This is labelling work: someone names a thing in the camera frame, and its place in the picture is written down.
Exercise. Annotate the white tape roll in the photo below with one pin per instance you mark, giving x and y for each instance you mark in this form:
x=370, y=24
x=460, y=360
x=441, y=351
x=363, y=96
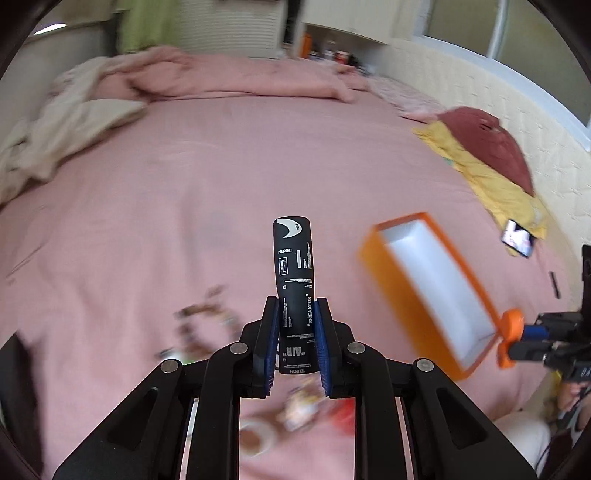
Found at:
x=256, y=438

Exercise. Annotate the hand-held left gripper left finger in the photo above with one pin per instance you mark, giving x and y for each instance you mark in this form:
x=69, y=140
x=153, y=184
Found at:
x=272, y=346

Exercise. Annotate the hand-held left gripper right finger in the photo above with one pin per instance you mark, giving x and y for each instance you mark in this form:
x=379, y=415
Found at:
x=323, y=346

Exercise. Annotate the beige cloth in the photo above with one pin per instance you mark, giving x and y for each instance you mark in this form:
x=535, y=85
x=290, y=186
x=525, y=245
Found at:
x=60, y=124

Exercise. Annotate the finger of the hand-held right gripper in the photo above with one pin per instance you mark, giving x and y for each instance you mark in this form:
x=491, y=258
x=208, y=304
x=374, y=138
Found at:
x=526, y=353
x=512, y=325

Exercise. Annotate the orange cardboard box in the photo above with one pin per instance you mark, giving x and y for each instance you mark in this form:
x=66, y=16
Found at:
x=383, y=258

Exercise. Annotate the pink bed sheet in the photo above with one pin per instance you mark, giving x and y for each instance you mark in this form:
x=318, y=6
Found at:
x=161, y=207

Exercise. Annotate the crumpled pink duvet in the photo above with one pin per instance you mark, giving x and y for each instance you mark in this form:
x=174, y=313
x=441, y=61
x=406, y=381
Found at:
x=240, y=76

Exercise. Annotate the small red item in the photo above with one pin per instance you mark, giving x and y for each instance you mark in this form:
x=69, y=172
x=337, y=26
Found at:
x=344, y=410

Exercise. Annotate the yellow cloth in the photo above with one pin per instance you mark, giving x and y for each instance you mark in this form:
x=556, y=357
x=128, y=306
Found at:
x=498, y=180

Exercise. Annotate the person's right hand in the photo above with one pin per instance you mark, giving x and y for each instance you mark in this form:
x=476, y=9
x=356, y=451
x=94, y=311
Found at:
x=575, y=397

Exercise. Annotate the orange box on shelf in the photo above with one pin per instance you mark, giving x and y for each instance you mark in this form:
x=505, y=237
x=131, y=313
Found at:
x=307, y=44

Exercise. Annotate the small black stick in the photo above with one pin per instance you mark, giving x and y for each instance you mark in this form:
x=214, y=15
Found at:
x=554, y=284

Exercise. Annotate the colourful snack packet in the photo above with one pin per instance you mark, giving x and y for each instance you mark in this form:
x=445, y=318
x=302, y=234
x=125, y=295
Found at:
x=300, y=406

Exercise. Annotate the person's white trouser leg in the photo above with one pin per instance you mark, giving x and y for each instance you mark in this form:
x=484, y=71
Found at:
x=521, y=438

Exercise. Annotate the white shelf cabinet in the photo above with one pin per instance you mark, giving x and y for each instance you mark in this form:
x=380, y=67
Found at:
x=341, y=27

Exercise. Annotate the cream padded headboard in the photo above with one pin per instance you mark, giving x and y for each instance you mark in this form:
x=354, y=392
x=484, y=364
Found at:
x=517, y=106

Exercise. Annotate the dark red cap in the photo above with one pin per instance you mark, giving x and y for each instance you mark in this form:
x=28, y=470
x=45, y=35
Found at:
x=489, y=138

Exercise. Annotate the smartphone with lit screen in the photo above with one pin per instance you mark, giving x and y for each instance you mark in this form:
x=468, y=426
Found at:
x=518, y=237

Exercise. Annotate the green hanging cloth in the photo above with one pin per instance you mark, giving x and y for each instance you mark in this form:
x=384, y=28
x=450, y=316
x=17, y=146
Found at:
x=136, y=23

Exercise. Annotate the floral pink pillow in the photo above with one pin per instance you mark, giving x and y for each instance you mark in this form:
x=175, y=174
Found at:
x=406, y=97

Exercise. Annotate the black spray can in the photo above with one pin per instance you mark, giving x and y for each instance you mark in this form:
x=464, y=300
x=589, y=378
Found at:
x=295, y=277

